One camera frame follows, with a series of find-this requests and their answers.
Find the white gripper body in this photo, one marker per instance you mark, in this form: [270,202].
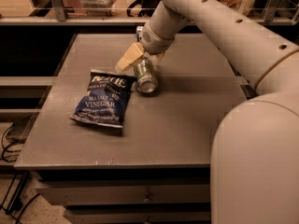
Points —
[154,42]

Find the green soda can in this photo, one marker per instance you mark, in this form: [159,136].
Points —
[146,80]

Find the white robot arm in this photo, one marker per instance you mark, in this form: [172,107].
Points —
[254,166]

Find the blue silver energy drink can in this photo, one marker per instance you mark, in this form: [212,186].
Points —
[138,33]

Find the black backpack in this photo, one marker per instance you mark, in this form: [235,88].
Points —
[147,7]

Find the blue kettle chips bag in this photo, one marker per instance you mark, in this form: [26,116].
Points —
[105,101]

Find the grey metal railing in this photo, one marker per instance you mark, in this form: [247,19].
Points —
[268,12]

